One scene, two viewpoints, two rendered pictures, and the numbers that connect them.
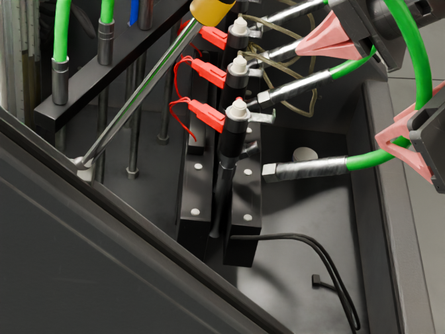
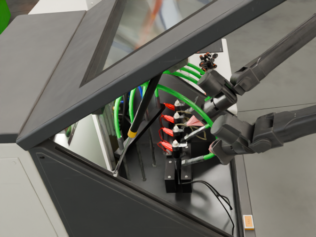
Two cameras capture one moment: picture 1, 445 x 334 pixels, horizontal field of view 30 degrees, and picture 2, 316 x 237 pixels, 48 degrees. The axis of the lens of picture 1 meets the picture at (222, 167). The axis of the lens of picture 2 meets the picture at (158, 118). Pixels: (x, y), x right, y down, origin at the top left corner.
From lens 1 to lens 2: 41 cm
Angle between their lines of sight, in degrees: 13
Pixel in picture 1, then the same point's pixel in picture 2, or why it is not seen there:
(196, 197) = (169, 171)
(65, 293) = (117, 206)
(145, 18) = (146, 117)
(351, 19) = (197, 114)
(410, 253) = (243, 181)
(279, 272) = (205, 193)
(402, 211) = (240, 167)
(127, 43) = (142, 126)
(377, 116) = not seen: hidden behind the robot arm
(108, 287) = (127, 203)
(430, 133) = (216, 148)
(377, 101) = not seen: hidden behind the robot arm
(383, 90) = not seen: hidden behind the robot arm
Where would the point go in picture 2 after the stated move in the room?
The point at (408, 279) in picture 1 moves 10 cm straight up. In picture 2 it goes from (242, 190) to (243, 172)
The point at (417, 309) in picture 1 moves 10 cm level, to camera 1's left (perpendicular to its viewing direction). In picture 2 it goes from (245, 200) to (216, 198)
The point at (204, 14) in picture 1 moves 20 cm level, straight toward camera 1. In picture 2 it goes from (130, 135) to (112, 206)
